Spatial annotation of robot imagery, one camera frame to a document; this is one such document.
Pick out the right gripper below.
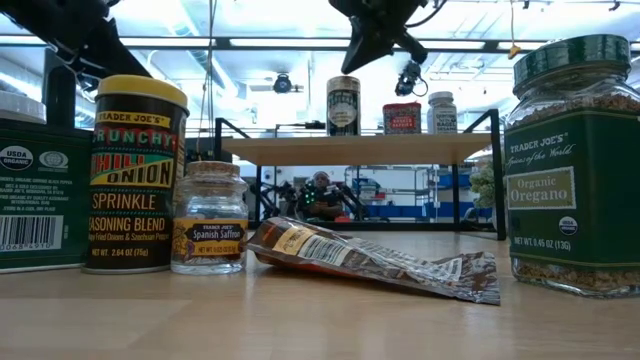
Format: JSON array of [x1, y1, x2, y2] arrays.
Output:
[[328, 0, 431, 75]]

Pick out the red smoked paprika tin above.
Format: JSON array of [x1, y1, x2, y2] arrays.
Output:
[[382, 101, 423, 135]]

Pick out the dark cylindrical seasoning can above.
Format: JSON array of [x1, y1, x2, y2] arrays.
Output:
[[326, 75, 362, 137]]

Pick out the taco seasoning packet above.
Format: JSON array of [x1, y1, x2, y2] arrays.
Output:
[[245, 215, 502, 306]]

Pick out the green lid oregano jar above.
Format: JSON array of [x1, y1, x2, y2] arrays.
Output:
[[503, 33, 640, 300]]

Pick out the glass saffron jar cork lid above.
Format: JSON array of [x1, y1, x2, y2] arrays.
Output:
[[170, 160, 250, 276]]

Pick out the yellow lid chili onion can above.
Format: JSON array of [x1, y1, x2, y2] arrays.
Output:
[[81, 74, 190, 275]]

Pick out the dark green black pepper tin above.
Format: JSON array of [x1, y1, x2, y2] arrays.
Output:
[[0, 118, 94, 275]]

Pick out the wooden shelf black metal legs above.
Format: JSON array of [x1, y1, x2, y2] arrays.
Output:
[[214, 108, 507, 241]]

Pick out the yellow hanging tag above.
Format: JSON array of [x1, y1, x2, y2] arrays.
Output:
[[507, 0, 522, 61]]

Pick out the artificial green potted plant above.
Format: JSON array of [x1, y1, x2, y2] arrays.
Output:
[[469, 162, 506, 224]]

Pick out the person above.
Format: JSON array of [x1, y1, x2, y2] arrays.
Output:
[[297, 170, 346, 222]]

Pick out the black mounted device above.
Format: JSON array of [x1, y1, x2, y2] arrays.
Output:
[[74, 68, 104, 95]]

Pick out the black device with cable loop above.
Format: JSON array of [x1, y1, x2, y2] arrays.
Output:
[[394, 59, 430, 99]]

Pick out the black aluminium rig frame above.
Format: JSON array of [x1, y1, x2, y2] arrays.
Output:
[[0, 32, 640, 236]]

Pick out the black hanging camera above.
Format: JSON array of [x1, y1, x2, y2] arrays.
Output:
[[272, 72, 294, 95]]

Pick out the hanging cable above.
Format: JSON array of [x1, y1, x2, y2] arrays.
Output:
[[197, 0, 219, 161]]

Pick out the black upright post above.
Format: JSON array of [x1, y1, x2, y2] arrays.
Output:
[[42, 47, 77, 129]]

